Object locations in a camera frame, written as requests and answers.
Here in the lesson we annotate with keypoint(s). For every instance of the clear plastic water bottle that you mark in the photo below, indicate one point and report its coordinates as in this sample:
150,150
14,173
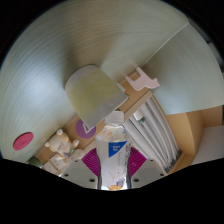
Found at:
113,153

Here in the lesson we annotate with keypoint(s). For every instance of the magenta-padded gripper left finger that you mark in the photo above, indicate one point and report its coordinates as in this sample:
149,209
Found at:
78,172

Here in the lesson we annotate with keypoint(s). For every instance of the cream plush mouse toy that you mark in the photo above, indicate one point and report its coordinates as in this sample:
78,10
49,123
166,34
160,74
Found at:
60,143

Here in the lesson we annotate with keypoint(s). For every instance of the white wall socket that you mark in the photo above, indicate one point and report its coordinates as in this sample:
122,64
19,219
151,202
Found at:
47,166
57,162

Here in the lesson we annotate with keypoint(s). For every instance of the grey-green desk partition panel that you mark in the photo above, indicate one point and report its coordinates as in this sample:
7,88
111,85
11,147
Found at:
190,73

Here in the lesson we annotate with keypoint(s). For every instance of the round purple number sign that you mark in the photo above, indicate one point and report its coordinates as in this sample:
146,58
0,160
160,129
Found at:
83,130

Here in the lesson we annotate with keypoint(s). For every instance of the flat round red coaster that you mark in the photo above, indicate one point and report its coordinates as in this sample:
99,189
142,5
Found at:
23,141

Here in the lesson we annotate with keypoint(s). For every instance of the pink wooden horse figure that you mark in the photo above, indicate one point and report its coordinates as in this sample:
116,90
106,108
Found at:
141,81

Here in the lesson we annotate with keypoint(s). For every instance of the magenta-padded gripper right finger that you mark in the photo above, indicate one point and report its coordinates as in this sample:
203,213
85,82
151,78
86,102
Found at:
148,172

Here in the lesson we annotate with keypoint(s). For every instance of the pale yellow paper cup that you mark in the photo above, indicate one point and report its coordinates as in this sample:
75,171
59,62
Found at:
93,93

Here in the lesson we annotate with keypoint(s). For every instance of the grey-white curtain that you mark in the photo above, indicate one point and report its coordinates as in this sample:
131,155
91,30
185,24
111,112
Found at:
153,133

